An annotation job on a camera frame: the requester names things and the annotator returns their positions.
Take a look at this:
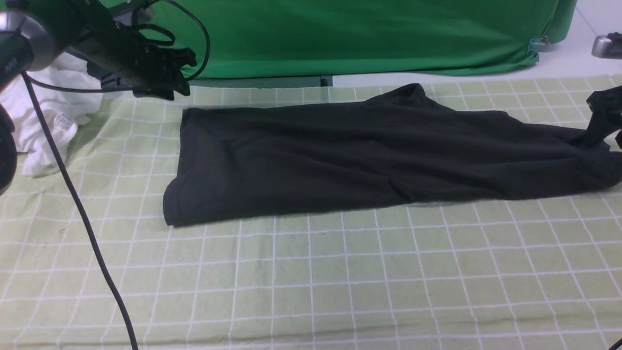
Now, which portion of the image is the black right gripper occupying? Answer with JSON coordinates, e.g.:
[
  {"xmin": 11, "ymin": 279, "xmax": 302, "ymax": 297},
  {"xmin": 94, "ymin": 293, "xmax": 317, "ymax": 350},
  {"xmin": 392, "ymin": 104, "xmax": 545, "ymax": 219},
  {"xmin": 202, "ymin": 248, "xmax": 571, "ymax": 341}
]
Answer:
[{"xmin": 569, "ymin": 87, "xmax": 622, "ymax": 150}]

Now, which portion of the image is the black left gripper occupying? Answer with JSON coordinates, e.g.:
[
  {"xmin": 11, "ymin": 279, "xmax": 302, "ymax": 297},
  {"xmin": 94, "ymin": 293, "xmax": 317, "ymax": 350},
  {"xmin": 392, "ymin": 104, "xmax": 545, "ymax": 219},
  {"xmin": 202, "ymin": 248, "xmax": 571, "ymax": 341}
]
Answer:
[{"xmin": 73, "ymin": 30, "xmax": 196, "ymax": 101}]

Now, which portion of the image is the dark gray long-sleeved shirt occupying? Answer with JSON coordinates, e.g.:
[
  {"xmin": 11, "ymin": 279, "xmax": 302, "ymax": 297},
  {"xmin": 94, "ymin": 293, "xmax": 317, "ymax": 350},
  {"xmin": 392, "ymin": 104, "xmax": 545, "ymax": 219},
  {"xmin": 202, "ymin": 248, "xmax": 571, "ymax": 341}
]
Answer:
[{"xmin": 163, "ymin": 84, "xmax": 621, "ymax": 227}]

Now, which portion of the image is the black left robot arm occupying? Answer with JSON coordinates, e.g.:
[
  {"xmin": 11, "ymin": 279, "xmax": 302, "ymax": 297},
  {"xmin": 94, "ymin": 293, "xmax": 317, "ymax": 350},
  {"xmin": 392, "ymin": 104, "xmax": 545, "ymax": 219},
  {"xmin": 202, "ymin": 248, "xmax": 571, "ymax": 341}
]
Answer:
[{"xmin": 1, "ymin": 0, "xmax": 196, "ymax": 193}]

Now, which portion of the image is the crumpled white shirt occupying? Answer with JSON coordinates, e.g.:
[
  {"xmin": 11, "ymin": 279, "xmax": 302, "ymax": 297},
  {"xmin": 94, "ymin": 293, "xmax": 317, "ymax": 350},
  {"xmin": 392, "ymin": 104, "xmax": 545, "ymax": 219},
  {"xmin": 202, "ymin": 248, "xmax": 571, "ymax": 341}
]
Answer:
[{"xmin": 0, "ymin": 53, "xmax": 103, "ymax": 178}]

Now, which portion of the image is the green backdrop cloth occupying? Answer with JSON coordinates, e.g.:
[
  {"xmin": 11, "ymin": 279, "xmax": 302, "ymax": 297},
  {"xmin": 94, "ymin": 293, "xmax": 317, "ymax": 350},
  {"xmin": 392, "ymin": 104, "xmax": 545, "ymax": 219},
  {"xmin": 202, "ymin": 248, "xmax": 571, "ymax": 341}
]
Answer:
[{"xmin": 179, "ymin": 0, "xmax": 577, "ymax": 78}]

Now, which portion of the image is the teal binder clip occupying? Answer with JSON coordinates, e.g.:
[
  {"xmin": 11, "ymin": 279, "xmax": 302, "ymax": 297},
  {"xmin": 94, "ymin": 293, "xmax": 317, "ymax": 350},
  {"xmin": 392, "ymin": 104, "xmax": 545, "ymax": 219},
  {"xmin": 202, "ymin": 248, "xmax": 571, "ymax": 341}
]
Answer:
[{"xmin": 526, "ymin": 36, "xmax": 552, "ymax": 57}]

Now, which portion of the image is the light green checkered tablecloth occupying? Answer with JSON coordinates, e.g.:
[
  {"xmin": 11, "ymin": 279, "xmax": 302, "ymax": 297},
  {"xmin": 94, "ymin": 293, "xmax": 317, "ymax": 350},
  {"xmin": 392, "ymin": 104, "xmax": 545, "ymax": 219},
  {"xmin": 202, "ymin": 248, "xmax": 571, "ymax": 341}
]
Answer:
[{"xmin": 0, "ymin": 75, "xmax": 622, "ymax": 350}]

